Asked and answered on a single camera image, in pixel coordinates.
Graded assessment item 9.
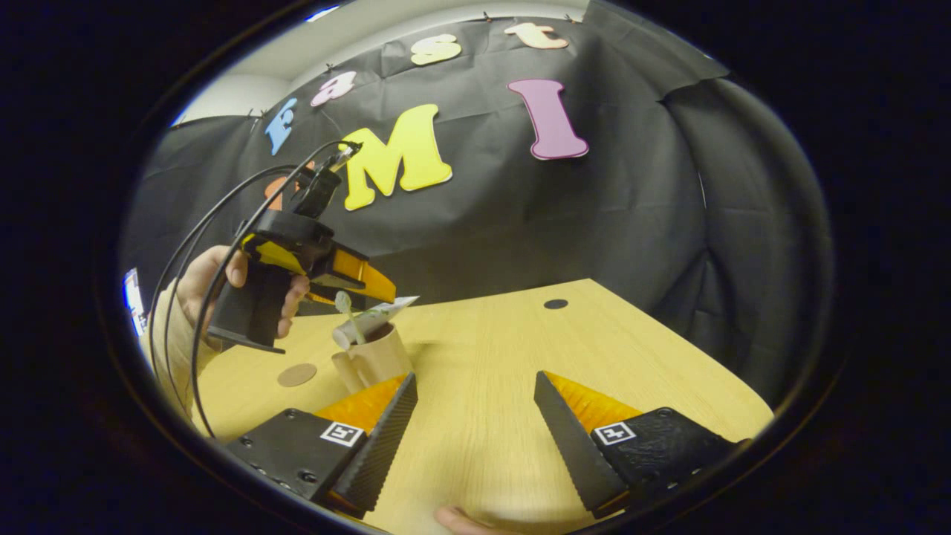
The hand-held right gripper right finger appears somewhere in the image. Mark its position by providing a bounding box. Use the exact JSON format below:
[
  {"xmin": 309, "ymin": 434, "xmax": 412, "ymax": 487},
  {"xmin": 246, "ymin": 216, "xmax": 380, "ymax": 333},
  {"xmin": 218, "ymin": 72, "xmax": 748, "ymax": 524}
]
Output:
[{"xmin": 533, "ymin": 370, "xmax": 747, "ymax": 519}]

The pale green toothbrush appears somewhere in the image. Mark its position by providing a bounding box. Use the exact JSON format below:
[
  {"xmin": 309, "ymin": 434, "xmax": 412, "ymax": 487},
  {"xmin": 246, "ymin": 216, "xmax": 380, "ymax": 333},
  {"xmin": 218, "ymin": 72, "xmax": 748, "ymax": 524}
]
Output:
[{"xmin": 334, "ymin": 291, "xmax": 366, "ymax": 346}]

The black cable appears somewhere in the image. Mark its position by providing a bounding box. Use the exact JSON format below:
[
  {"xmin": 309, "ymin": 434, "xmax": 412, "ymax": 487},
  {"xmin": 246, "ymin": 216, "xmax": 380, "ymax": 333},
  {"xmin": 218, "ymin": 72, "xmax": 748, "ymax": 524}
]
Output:
[
  {"xmin": 190, "ymin": 140, "xmax": 361, "ymax": 441},
  {"xmin": 147, "ymin": 165, "xmax": 298, "ymax": 421}
]

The beige cup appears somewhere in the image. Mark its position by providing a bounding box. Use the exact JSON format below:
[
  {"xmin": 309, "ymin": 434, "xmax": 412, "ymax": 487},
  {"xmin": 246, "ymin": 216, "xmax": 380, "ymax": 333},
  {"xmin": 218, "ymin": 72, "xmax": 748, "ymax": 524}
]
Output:
[{"xmin": 331, "ymin": 321, "xmax": 413, "ymax": 395}]

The white toothpaste tube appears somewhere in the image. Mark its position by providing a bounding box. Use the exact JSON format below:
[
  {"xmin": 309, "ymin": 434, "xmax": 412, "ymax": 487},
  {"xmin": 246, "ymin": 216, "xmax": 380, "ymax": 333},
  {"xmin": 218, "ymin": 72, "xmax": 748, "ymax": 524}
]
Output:
[{"xmin": 332, "ymin": 296, "xmax": 421, "ymax": 350}]

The computer monitor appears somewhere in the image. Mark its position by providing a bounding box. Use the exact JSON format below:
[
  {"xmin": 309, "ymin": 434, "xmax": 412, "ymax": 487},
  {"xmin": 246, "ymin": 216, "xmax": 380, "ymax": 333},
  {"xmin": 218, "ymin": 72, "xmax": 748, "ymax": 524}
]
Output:
[{"xmin": 123, "ymin": 267, "xmax": 147, "ymax": 337}]

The wooden desktop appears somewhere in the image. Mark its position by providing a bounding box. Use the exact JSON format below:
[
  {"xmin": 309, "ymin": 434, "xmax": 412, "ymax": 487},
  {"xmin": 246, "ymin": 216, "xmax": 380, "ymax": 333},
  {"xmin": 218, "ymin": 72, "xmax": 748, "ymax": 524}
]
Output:
[{"xmin": 189, "ymin": 279, "xmax": 775, "ymax": 535}]

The black backdrop cloth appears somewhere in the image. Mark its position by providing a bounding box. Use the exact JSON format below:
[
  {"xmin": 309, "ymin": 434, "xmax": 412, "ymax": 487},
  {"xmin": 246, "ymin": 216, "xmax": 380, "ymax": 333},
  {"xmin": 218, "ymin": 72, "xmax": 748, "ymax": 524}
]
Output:
[{"xmin": 119, "ymin": 15, "xmax": 837, "ymax": 409}]

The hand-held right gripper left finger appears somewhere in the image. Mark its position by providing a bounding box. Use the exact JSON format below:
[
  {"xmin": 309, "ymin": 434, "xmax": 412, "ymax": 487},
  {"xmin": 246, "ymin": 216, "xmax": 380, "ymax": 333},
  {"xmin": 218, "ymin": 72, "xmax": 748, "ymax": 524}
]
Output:
[{"xmin": 223, "ymin": 372, "xmax": 418, "ymax": 519}]

